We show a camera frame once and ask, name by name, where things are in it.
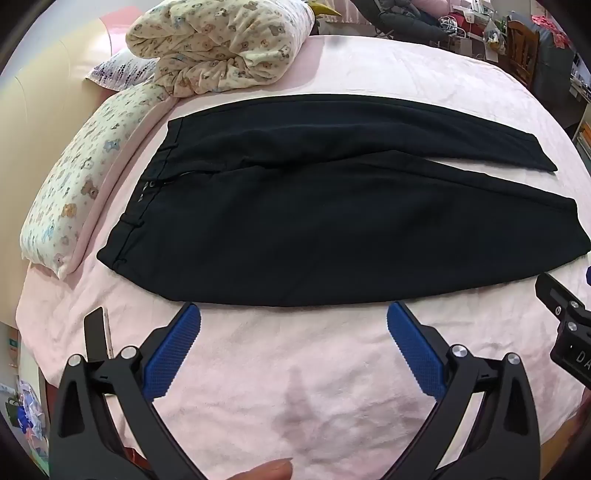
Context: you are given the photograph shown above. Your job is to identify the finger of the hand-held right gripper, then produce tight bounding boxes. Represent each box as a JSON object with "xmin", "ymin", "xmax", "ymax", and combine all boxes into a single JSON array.
[{"xmin": 534, "ymin": 272, "xmax": 591, "ymax": 324}]

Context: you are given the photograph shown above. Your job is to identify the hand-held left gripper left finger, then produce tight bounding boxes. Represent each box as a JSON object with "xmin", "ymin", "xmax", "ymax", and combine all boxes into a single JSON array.
[{"xmin": 50, "ymin": 301, "xmax": 218, "ymax": 480}]

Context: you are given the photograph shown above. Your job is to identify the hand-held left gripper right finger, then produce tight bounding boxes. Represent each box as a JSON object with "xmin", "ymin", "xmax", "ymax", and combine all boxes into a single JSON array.
[{"xmin": 387, "ymin": 301, "xmax": 541, "ymax": 480}]

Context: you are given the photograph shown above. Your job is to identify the black pants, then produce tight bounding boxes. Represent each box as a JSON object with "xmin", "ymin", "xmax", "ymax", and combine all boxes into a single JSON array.
[{"xmin": 96, "ymin": 93, "xmax": 591, "ymax": 308}]

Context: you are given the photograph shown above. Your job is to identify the person's left hand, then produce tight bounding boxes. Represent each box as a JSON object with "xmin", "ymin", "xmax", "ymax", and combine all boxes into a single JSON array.
[{"xmin": 228, "ymin": 457, "xmax": 295, "ymax": 480}]

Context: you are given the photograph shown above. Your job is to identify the smartphone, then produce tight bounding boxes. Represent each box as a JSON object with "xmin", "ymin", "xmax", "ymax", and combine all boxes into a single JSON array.
[{"xmin": 83, "ymin": 307, "xmax": 115, "ymax": 361}]

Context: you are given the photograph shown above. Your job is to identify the pink bed sheet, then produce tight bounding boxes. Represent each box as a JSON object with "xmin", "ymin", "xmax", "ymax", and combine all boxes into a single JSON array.
[{"xmin": 16, "ymin": 34, "xmax": 591, "ymax": 480}]

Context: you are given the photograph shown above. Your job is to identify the beige box green label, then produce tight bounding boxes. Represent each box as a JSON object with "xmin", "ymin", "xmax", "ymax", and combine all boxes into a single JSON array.
[{"xmin": 0, "ymin": 323, "xmax": 22, "ymax": 370}]

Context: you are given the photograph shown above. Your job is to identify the bear print pillow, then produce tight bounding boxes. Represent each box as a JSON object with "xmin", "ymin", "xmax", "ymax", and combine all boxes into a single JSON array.
[{"xmin": 19, "ymin": 83, "xmax": 176, "ymax": 280}]

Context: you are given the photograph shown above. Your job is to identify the wooden chair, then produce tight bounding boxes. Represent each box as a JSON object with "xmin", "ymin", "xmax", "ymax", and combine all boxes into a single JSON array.
[{"xmin": 505, "ymin": 16, "xmax": 542, "ymax": 88}]

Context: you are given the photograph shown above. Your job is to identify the red floral cloth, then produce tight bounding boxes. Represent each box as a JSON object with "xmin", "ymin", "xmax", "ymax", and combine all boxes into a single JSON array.
[{"xmin": 531, "ymin": 14, "xmax": 574, "ymax": 51}]

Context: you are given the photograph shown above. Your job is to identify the purple floral pillow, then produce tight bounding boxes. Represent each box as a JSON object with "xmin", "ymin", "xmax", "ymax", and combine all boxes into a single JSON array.
[{"xmin": 84, "ymin": 48, "xmax": 160, "ymax": 88}]

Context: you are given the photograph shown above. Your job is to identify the beige padded headboard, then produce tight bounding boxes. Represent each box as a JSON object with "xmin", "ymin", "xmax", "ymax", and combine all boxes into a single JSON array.
[{"xmin": 0, "ymin": 18, "xmax": 139, "ymax": 259}]

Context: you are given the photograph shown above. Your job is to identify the dark reclining chair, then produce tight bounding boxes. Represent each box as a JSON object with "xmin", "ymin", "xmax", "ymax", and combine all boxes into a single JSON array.
[{"xmin": 355, "ymin": 0, "xmax": 455, "ymax": 43}]

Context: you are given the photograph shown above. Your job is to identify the bear print rolled comforter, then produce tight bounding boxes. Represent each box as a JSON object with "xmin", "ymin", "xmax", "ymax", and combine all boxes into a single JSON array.
[{"xmin": 127, "ymin": 0, "xmax": 315, "ymax": 99}]

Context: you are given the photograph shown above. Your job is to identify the yellow object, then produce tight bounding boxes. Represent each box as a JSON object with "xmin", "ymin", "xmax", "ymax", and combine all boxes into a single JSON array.
[{"xmin": 302, "ymin": 0, "xmax": 343, "ymax": 19}]

